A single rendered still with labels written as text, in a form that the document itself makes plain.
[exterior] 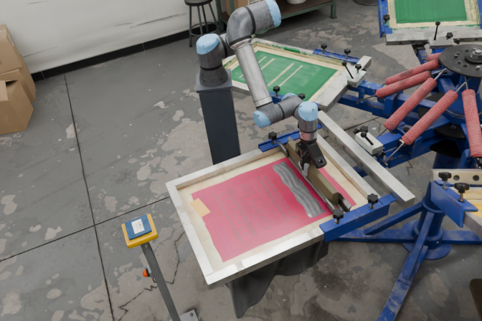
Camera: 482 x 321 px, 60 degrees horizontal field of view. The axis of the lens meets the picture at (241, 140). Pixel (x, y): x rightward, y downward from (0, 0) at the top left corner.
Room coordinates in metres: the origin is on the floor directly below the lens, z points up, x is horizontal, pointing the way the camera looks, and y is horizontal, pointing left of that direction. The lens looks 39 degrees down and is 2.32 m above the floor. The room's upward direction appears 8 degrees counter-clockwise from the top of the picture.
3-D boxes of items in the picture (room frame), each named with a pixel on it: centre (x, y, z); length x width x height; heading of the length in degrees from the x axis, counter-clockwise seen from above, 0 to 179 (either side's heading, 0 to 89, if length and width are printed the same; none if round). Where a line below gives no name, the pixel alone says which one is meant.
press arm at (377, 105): (1.99, -0.63, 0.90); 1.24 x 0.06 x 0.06; 49
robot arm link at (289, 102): (1.42, -0.23, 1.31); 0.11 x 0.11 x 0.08; 22
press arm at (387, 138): (1.42, -0.62, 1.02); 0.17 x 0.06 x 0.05; 109
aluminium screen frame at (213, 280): (1.24, -0.09, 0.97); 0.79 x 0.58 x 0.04; 109
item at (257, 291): (1.03, -0.10, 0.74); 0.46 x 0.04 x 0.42; 109
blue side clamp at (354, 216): (1.06, -0.41, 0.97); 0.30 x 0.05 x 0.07; 109
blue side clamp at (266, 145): (1.58, -0.23, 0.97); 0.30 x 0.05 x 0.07; 109
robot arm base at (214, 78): (1.91, 0.10, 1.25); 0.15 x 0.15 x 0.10
